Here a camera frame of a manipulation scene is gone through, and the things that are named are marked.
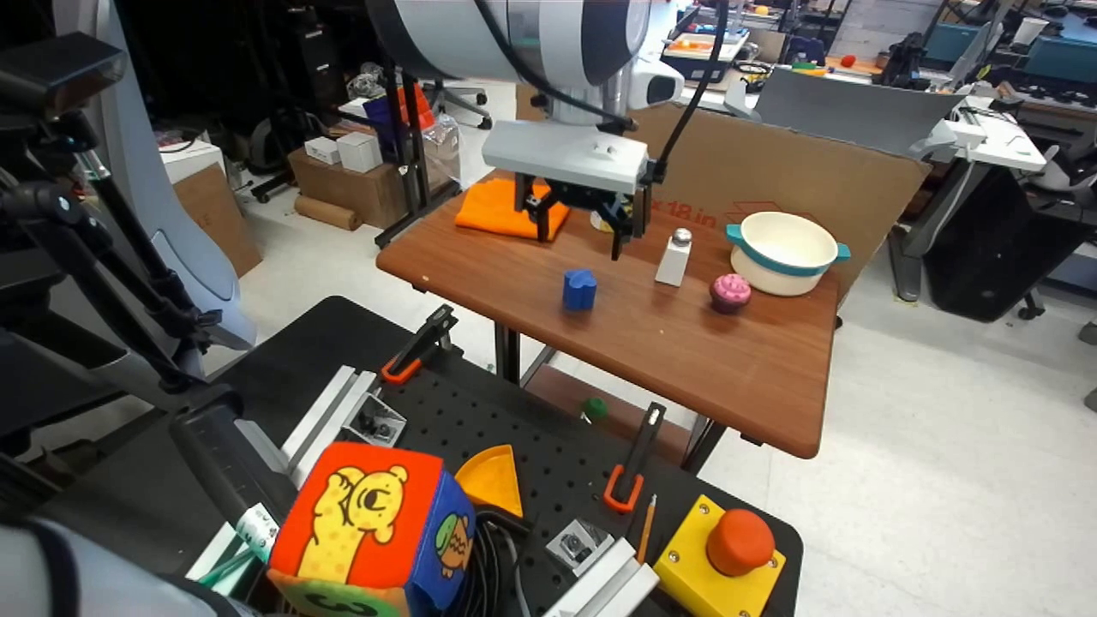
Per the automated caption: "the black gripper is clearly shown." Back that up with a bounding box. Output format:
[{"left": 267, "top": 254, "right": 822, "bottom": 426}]
[{"left": 516, "top": 177, "right": 644, "bottom": 265}]

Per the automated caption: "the blue small cup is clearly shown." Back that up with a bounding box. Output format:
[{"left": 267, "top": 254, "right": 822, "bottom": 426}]
[{"left": 560, "top": 268, "right": 602, "bottom": 317}]

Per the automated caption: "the white bowl with teal rim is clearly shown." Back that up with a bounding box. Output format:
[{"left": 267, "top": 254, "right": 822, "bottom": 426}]
[{"left": 724, "top": 210, "right": 852, "bottom": 302}]

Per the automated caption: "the plush cube with bear print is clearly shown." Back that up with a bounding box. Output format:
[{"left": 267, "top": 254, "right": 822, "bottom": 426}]
[{"left": 262, "top": 439, "right": 480, "bottom": 617}]

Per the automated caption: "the orange folded cloth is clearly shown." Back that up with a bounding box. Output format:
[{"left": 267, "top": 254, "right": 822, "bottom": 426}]
[{"left": 451, "top": 176, "right": 577, "bottom": 248}]

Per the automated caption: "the white salt shaker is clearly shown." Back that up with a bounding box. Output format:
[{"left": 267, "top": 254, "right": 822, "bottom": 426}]
[{"left": 652, "top": 223, "right": 696, "bottom": 293}]

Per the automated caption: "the black table leg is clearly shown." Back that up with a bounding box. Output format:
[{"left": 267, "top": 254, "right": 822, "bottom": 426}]
[
  {"left": 494, "top": 324, "right": 528, "bottom": 388},
  {"left": 681, "top": 420, "right": 731, "bottom": 472}
]

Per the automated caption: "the black office chair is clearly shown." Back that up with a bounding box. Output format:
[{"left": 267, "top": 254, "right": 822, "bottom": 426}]
[{"left": 440, "top": 76, "right": 497, "bottom": 132}]

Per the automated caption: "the pink toy cupcake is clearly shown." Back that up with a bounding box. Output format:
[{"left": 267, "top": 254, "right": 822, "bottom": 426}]
[{"left": 708, "top": 271, "right": 755, "bottom": 317}]

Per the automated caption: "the brown wooden base board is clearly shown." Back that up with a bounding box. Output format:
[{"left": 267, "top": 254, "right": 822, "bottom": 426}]
[{"left": 521, "top": 359, "right": 700, "bottom": 454}]

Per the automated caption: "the black pole stand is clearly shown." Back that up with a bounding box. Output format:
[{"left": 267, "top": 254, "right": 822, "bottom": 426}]
[{"left": 373, "top": 54, "right": 464, "bottom": 250}]

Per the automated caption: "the brown cardboard backboard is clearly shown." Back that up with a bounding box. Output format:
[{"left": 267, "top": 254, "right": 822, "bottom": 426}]
[{"left": 512, "top": 80, "right": 933, "bottom": 311}]

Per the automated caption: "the black box with orange top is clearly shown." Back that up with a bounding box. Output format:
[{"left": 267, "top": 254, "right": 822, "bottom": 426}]
[{"left": 664, "top": 32, "right": 748, "bottom": 70}]

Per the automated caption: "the open brown cardboard box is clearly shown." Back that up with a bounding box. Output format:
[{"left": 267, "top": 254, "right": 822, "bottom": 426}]
[{"left": 283, "top": 144, "right": 412, "bottom": 232}]

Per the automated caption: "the orange wedge block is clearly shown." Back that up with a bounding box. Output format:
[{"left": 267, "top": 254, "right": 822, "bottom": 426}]
[{"left": 451, "top": 441, "right": 528, "bottom": 522}]

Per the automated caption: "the black and white tag card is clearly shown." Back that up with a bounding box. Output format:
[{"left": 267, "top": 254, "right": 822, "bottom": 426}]
[
  {"left": 541, "top": 519, "right": 616, "bottom": 581},
  {"left": 339, "top": 390, "right": 412, "bottom": 450}
]

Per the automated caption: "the grey office partition panel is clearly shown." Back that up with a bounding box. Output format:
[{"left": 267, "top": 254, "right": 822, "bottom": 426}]
[{"left": 749, "top": 71, "right": 965, "bottom": 161}]

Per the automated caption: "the wooden pencil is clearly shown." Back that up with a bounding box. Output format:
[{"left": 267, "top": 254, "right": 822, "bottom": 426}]
[{"left": 635, "top": 491, "right": 661, "bottom": 565}]

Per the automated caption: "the aluminium extrusion bar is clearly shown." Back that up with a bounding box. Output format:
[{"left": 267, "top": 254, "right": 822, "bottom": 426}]
[
  {"left": 277, "top": 365, "right": 384, "bottom": 491},
  {"left": 541, "top": 534, "right": 664, "bottom": 617}
]

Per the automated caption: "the cardboard box with white top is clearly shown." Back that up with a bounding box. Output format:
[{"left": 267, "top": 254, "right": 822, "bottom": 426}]
[{"left": 158, "top": 135, "right": 267, "bottom": 282}]

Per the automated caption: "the yellow emergency stop button box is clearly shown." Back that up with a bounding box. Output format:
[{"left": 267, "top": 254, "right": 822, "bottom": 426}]
[{"left": 652, "top": 493, "right": 792, "bottom": 617}]

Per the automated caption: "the white desk with papers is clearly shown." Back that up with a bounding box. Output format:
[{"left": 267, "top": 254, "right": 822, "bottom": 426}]
[{"left": 910, "top": 96, "right": 1049, "bottom": 177}]

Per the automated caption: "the pale blue fabric cover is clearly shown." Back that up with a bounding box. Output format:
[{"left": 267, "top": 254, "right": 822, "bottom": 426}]
[{"left": 48, "top": 0, "right": 258, "bottom": 349}]

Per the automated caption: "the white bar with green strips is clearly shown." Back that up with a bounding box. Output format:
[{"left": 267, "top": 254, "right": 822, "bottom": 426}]
[{"left": 185, "top": 499, "right": 283, "bottom": 599}]

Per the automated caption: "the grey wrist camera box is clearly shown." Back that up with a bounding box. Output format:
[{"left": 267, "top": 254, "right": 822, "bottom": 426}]
[{"left": 480, "top": 118, "right": 658, "bottom": 194}]

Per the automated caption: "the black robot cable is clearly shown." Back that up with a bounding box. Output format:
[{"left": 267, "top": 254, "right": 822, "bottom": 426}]
[{"left": 473, "top": 0, "right": 737, "bottom": 183}]

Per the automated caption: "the black clamp with orange handle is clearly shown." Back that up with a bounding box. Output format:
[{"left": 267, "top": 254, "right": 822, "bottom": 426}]
[
  {"left": 598, "top": 398, "right": 667, "bottom": 519},
  {"left": 378, "top": 302, "right": 464, "bottom": 388}
]

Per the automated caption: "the dark cable bundle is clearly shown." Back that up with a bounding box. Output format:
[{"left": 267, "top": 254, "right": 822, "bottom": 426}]
[{"left": 466, "top": 507, "right": 536, "bottom": 617}]

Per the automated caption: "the black camera tripod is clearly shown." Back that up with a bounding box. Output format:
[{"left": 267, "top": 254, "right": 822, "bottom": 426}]
[{"left": 0, "top": 32, "right": 258, "bottom": 461}]

